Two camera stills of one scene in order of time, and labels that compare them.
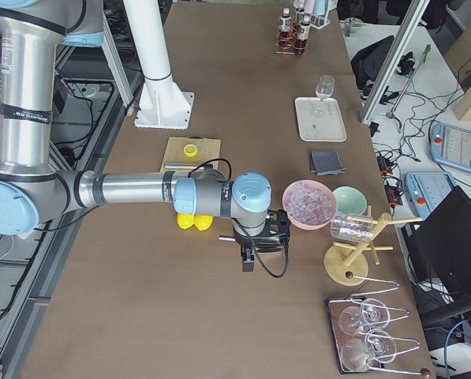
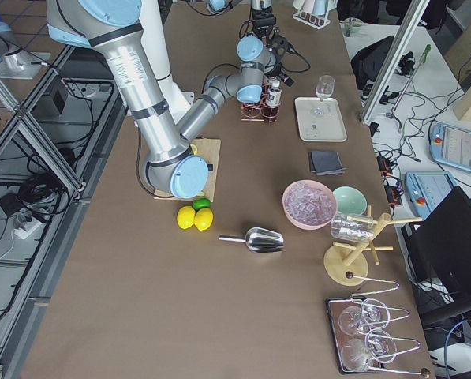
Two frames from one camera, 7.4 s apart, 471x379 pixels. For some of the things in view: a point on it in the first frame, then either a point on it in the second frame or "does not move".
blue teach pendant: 426,189 does not move
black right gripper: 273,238 to 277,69
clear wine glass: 324,89 does not move
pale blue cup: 319,7 does not move
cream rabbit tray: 319,120 does not move
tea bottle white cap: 285,20 to 273,99
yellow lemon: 203,222 does not move
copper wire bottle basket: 289,42 to 260,111
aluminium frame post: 416,9 does not move
